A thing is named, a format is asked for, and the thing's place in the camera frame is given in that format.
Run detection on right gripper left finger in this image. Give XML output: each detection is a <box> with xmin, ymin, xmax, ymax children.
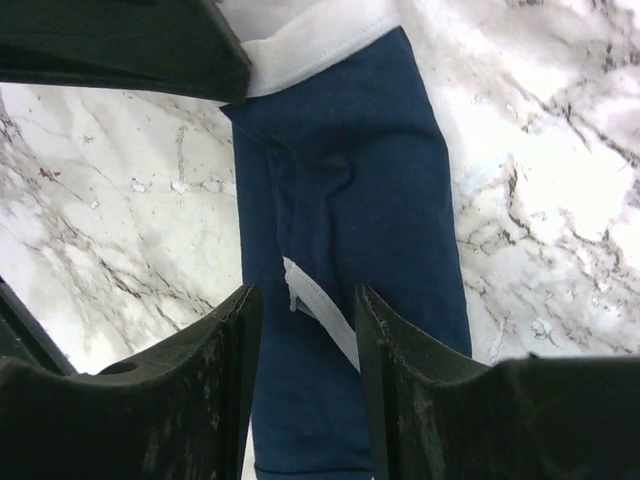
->
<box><xmin>1</xmin><ymin>286</ymin><xmax>263</xmax><ymax>479</ymax></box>

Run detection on navy blue underwear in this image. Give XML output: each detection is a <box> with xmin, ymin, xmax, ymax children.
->
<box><xmin>219</xmin><ymin>1</ymin><xmax>472</xmax><ymax>479</ymax></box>

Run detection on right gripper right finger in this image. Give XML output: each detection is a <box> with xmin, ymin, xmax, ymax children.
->
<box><xmin>355</xmin><ymin>286</ymin><xmax>639</xmax><ymax>479</ymax></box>

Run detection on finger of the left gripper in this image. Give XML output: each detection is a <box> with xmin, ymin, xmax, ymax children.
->
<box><xmin>1</xmin><ymin>0</ymin><xmax>251</xmax><ymax>104</ymax></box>

